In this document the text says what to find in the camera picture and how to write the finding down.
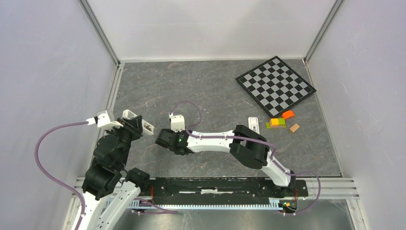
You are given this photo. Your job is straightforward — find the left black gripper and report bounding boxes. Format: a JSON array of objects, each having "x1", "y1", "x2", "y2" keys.
[{"x1": 106, "y1": 115, "x2": 144, "y2": 167}]

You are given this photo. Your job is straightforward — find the white remote control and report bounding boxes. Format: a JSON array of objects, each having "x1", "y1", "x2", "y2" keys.
[{"x1": 248, "y1": 117, "x2": 260, "y2": 134}]

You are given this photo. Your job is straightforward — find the small white remote with buttons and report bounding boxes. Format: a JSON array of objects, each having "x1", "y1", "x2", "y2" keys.
[{"x1": 122, "y1": 109, "x2": 155, "y2": 136}]

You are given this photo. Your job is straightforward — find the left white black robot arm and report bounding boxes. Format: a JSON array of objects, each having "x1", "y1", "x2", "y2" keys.
[{"x1": 78, "y1": 110, "x2": 154, "y2": 230}]

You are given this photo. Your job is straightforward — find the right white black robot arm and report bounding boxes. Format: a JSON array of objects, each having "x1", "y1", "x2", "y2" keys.
[{"x1": 155, "y1": 125, "x2": 296, "y2": 196}]

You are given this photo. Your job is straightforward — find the green orange block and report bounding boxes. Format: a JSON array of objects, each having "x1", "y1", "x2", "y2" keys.
[{"x1": 266, "y1": 118, "x2": 286, "y2": 129}]

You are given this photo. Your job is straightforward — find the black white checkerboard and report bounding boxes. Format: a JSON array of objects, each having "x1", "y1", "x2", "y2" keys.
[{"x1": 236, "y1": 56, "x2": 316, "y2": 118}]

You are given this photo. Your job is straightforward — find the orange curved block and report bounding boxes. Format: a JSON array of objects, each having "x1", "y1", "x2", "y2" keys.
[{"x1": 281, "y1": 110, "x2": 295, "y2": 120}]

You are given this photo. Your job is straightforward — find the tan wooden block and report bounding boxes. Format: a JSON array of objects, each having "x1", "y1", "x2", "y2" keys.
[{"x1": 289, "y1": 124, "x2": 300, "y2": 133}]

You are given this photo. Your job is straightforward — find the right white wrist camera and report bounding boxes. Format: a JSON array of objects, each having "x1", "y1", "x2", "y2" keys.
[{"x1": 169, "y1": 113, "x2": 186, "y2": 132}]

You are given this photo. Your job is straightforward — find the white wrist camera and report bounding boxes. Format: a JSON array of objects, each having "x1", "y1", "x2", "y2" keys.
[
  {"x1": 86, "y1": 109, "x2": 123, "y2": 130},
  {"x1": 169, "y1": 113, "x2": 186, "y2": 132}
]

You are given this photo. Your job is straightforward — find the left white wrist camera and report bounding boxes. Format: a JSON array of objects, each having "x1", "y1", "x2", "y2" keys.
[{"x1": 86, "y1": 109, "x2": 123, "y2": 130}]

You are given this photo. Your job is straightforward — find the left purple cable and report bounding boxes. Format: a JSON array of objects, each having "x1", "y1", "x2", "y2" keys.
[{"x1": 34, "y1": 121, "x2": 90, "y2": 230}]

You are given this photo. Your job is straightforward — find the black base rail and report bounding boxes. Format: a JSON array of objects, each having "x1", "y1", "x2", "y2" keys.
[{"x1": 140, "y1": 177, "x2": 309, "y2": 205}]

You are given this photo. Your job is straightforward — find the white slotted cable duct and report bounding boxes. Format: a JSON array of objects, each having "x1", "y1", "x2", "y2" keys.
[{"x1": 127, "y1": 198, "x2": 297, "y2": 211}]

